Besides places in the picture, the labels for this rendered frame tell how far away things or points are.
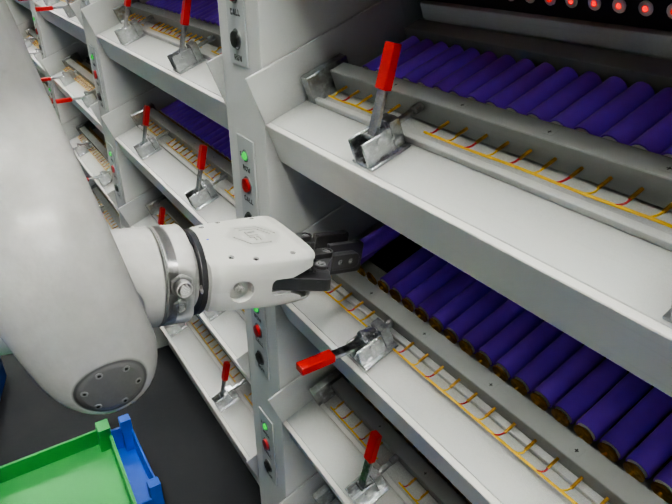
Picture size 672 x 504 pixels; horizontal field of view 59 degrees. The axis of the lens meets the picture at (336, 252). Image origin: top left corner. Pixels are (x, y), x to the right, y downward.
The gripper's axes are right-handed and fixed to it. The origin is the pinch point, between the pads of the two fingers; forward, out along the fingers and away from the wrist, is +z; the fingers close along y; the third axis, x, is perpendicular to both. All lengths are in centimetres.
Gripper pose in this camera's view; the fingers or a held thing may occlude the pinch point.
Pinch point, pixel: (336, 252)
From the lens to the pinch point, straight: 59.5
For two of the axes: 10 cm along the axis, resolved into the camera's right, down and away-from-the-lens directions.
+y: -5.4, -4.0, 7.4
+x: -1.3, 9.1, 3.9
